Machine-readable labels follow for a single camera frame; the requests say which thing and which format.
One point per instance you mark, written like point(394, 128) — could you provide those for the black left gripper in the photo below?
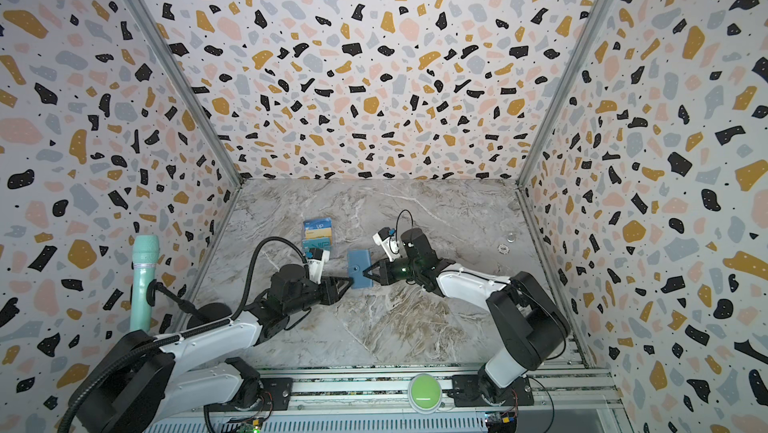
point(338, 285)

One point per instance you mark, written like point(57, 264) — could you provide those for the green round button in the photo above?
point(424, 393)

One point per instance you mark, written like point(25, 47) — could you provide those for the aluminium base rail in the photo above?
point(555, 398)

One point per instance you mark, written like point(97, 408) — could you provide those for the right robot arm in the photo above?
point(529, 323)

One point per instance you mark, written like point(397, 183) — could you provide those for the mint green microphone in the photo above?
point(145, 255)

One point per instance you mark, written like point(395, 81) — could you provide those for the aluminium corner post left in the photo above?
point(159, 46)

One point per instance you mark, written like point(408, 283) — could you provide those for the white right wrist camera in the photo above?
point(386, 239)

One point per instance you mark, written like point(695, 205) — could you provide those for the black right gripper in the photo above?
point(378, 277)

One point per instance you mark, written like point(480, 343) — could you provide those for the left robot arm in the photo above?
point(145, 378)

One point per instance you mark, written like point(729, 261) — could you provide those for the teal VIP card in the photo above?
point(316, 243)

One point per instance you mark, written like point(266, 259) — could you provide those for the aluminium corner post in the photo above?
point(591, 31)
point(159, 46)

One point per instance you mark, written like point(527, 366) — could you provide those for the dark blue VIP card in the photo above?
point(318, 223)

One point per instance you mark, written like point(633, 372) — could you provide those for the aluminium corner post right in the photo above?
point(591, 31)

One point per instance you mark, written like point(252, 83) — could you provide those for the gold numbered card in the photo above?
point(318, 233)

